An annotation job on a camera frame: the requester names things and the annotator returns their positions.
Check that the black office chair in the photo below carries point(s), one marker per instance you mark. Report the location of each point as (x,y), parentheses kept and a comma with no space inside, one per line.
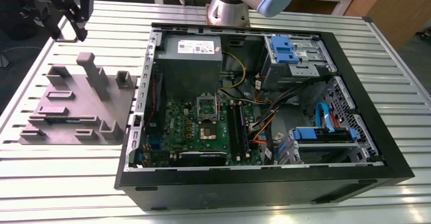
(10,29)

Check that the black RAM slot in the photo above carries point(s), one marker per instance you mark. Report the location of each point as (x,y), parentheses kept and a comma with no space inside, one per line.
(232,130)

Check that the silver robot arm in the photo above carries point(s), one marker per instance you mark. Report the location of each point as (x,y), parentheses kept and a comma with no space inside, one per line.
(226,9)

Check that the silver drive cage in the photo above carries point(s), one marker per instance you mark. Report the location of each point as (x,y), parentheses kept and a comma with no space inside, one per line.
(304,71)

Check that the blue RAM stick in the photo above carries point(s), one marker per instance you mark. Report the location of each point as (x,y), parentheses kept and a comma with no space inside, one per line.
(65,120)
(245,133)

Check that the brown wooden cabinet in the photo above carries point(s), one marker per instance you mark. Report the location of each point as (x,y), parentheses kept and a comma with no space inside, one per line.
(397,12)

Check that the black graphics card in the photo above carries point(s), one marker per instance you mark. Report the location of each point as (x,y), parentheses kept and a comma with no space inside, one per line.
(202,159)

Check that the blue plastic drive bracket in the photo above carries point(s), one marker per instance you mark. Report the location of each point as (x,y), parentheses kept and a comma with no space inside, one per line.
(285,50)

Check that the blue expansion slot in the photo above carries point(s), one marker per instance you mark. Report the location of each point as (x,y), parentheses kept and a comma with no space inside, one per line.
(156,143)

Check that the black PC case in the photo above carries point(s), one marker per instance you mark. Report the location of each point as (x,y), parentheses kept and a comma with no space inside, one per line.
(236,191)

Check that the hard disk in blue carrier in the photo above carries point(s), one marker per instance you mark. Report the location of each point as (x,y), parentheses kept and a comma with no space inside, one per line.
(305,134)

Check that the silver power supply unit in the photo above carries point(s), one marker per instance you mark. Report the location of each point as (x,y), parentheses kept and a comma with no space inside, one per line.
(189,77)

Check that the green motherboard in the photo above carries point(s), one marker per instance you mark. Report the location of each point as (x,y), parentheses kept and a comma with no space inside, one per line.
(178,135)

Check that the silver disk bay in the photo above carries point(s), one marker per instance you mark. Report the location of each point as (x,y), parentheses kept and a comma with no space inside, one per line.
(332,145)

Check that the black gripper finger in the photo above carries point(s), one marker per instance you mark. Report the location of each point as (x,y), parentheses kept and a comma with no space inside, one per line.
(81,7)
(51,14)

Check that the grey parts rack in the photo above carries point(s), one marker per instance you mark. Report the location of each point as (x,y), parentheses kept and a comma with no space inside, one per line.
(81,103)

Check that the black case fan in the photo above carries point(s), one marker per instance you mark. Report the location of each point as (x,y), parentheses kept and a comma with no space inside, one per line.
(157,119)

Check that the metal locking lever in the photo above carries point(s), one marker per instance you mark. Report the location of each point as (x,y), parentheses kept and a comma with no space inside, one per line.
(220,114)

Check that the CPU socket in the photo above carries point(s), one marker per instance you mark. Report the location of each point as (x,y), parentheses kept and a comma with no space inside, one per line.
(209,133)

